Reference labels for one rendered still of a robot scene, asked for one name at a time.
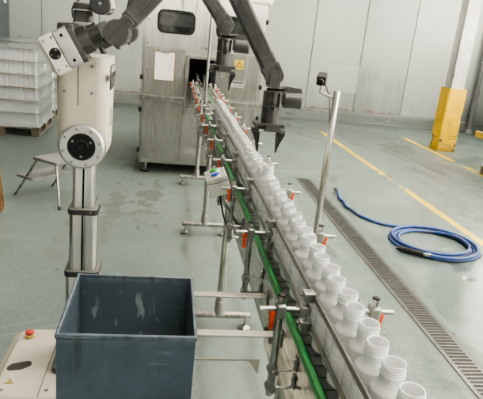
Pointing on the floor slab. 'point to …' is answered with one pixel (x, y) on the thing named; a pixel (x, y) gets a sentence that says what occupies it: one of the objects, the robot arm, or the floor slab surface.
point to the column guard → (447, 119)
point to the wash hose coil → (425, 232)
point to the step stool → (46, 172)
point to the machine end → (153, 35)
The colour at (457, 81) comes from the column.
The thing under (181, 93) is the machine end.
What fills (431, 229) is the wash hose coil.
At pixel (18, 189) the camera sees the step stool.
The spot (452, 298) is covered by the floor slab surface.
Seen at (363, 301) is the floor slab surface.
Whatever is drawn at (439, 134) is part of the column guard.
